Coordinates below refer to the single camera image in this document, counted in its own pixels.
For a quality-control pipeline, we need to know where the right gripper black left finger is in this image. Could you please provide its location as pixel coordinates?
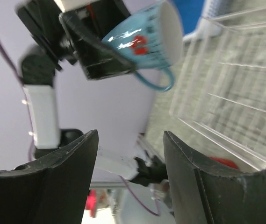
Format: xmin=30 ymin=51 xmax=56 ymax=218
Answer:
xmin=0 ymin=130 xmax=99 ymax=224

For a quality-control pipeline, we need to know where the blue cloth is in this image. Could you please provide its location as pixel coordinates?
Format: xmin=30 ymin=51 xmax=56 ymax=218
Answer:
xmin=173 ymin=0 xmax=205 ymax=35

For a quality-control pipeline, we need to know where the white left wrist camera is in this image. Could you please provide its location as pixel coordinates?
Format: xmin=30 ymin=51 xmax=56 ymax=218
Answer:
xmin=54 ymin=0 xmax=98 ymax=13

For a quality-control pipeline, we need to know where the red mug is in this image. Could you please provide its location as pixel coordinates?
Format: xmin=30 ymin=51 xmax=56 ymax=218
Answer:
xmin=210 ymin=157 xmax=239 ymax=169

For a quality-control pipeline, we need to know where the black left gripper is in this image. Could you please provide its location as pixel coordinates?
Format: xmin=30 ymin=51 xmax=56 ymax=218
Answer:
xmin=16 ymin=0 xmax=137 ymax=80

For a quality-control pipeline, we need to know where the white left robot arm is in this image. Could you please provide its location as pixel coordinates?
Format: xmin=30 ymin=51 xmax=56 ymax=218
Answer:
xmin=16 ymin=0 xmax=137 ymax=159

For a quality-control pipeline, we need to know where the light blue mug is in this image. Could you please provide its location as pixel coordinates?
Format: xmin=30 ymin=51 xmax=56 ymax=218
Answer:
xmin=102 ymin=0 xmax=183 ymax=92

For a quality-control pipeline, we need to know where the white plastic basket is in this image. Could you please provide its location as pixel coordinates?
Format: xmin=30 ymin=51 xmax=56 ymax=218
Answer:
xmin=183 ymin=0 xmax=228 ymax=42

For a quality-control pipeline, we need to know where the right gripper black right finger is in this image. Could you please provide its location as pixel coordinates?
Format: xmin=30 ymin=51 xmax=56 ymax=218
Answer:
xmin=163 ymin=131 xmax=266 ymax=224

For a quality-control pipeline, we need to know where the white wire dish rack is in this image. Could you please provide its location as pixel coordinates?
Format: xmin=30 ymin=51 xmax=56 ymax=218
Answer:
xmin=169 ymin=0 xmax=266 ymax=170

